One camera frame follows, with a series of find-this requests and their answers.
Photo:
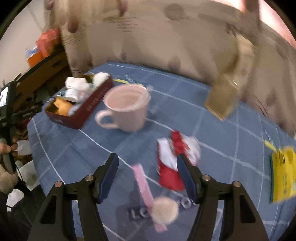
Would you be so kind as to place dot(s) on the person's left hand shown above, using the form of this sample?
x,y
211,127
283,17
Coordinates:
x,y
9,177

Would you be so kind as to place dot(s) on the orange rubber pig toy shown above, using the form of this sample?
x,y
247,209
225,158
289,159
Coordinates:
x,y
62,105

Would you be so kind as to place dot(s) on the brown wooden cabinet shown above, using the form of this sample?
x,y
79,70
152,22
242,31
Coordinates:
x,y
39,84

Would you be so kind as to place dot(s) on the white sock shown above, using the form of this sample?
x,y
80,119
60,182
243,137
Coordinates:
x,y
79,84

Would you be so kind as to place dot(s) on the orange box on cabinet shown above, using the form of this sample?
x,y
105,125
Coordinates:
x,y
34,59

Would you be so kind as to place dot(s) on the pink paper strip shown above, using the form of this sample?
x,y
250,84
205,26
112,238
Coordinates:
x,y
143,187

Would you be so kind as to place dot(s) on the white round sock ball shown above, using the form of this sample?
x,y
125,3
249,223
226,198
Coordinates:
x,y
165,210

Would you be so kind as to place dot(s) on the orange red plastic bag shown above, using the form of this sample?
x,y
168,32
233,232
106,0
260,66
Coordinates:
x,y
48,42

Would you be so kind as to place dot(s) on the navy love you face mask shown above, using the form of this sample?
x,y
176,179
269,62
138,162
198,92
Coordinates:
x,y
141,212

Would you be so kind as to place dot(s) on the red and gold tin box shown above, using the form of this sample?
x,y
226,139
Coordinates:
x,y
80,111

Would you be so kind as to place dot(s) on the brown kraft food bag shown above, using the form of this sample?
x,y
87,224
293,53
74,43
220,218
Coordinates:
x,y
228,89

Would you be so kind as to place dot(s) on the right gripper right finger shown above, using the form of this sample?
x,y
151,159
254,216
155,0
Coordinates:
x,y
241,220

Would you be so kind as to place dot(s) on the yellow tissue pack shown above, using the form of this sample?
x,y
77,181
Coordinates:
x,y
282,164

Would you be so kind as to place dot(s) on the white fluffy plush with black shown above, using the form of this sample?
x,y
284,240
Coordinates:
x,y
99,78

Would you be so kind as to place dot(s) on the pink ceramic mug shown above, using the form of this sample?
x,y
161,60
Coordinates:
x,y
126,108

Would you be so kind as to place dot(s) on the beige leaf print curtain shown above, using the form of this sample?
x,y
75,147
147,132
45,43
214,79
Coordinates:
x,y
196,39

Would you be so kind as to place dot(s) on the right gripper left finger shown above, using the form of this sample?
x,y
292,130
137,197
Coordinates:
x,y
55,219

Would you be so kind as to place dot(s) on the red satin pouch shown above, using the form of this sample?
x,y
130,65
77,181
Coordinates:
x,y
167,151

